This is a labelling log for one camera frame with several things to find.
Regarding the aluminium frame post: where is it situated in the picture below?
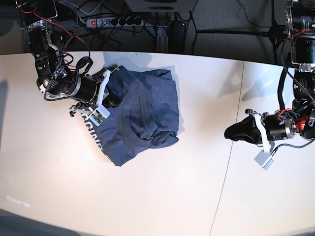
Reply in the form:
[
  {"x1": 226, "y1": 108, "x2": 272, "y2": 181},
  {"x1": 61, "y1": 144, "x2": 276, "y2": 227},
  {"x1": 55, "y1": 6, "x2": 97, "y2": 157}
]
[{"x1": 155, "y1": 12, "x2": 170, "y2": 53}]

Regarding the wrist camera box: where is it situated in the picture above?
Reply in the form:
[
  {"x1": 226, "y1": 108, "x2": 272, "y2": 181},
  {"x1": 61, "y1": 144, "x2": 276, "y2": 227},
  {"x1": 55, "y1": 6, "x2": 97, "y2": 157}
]
[
  {"x1": 89, "y1": 105, "x2": 110, "y2": 126},
  {"x1": 254, "y1": 150, "x2": 274, "y2": 170}
]

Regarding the black tripod stand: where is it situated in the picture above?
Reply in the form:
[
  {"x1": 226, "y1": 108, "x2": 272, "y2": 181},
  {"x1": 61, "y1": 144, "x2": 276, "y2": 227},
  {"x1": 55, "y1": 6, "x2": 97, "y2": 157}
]
[{"x1": 189, "y1": 0, "x2": 287, "y2": 65}]

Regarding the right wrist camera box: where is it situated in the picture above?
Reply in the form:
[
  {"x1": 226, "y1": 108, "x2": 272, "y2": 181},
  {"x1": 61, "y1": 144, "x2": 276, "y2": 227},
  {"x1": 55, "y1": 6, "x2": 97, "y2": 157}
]
[{"x1": 89, "y1": 105, "x2": 110, "y2": 126}]

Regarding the blue grey T-shirt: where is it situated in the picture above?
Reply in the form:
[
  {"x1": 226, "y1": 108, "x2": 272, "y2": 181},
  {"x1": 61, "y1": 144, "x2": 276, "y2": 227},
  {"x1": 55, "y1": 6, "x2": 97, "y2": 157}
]
[{"x1": 82, "y1": 66, "x2": 179, "y2": 166}]

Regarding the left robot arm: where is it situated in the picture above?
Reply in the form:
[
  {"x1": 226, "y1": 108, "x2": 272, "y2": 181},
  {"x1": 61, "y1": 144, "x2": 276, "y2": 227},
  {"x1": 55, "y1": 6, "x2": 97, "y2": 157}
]
[{"x1": 224, "y1": 0, "x2": 315, "y2": 170}]

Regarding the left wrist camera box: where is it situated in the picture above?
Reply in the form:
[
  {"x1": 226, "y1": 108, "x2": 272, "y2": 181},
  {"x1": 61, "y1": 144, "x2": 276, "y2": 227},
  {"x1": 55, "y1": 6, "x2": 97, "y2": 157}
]
[{"x1": 254, "y1": 150, "x2": 274, "y2": 170}]

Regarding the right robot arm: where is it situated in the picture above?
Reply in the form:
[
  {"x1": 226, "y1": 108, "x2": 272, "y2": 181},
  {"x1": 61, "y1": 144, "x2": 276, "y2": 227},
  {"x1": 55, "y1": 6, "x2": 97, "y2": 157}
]
[{"x1": 15, "y1": 0, "x2": 119, "y2": 126}]

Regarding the white power strip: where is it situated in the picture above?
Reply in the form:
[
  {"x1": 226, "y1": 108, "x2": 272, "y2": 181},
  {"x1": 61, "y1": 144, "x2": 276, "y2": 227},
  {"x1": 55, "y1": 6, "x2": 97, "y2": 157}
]
[{"x1": 85, "y1": 17, "x2": 145, "y2": 29}]

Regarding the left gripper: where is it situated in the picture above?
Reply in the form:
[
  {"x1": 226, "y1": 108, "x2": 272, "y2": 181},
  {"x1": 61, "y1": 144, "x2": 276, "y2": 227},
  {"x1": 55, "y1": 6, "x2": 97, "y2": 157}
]
[{"x1": 224, "y1": 109, "x2": 297, "y2": 159}]

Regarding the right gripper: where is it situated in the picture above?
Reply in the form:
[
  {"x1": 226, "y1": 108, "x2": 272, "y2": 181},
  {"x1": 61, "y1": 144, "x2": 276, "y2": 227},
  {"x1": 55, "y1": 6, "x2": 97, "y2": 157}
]
[{"x1": 69, "y1": 65, "x2": 121, "y2": 120}]

